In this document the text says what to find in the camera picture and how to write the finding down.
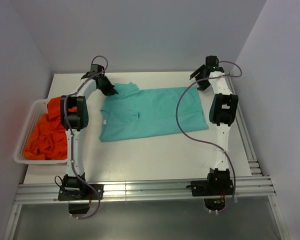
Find teal t-shirt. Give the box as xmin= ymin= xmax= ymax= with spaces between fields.
xmin=99 ymin=82 xmax=209 ymax=142

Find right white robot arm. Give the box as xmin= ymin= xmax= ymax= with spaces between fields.
xmin=190 ymin=63 xmax=239 ymax=172

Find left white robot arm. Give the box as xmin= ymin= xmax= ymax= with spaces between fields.
xmin=60 ymin=73 xmax=118 ymax=200

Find white plastic basket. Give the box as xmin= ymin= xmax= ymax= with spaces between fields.
xmin=13 ymin=98 xmax=67 ymax=165

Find orange t-shirt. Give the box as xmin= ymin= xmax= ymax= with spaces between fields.
xmin=23 ymin=97 xmax=68 ymax=161

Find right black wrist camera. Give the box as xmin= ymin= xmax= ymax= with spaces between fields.
xmin=205 ymin=55 xmax=225 ymax=75

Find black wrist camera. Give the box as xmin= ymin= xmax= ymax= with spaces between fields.
xmin=205 ymin=55 xmax=225 ymax=75
xmin=81 ymin=64 xmax=105 ymax=79

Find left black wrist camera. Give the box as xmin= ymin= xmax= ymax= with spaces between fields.
xmin=81 ymin=64 xmax=105 ymax=79

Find right side aluminium rail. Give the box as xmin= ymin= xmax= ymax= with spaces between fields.
xmin=222 ymin=70 xmax=288 ymax=240

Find aluminium rail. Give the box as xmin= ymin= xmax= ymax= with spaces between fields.
xmin=222 ymin=70 xmax=288 ymax=240
xmin=14 ymin=176 xmax=271 ymax=205

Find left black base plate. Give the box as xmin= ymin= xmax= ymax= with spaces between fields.
xmin=57 ymin=184 xmax=104 ymax=201

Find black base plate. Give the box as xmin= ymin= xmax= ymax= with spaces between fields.
xmin=186 ymin=180 xmax=234 ymax=197
xmin=57 ymin=184 xmax=104 ymax=201

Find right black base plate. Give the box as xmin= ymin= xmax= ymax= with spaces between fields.
xmin=186 ymin=180 xmax=234 ymax=197

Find front aluminium rail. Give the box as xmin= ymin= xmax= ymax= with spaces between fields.
xmin=14 ymin=176 xmax=271 ymax=205

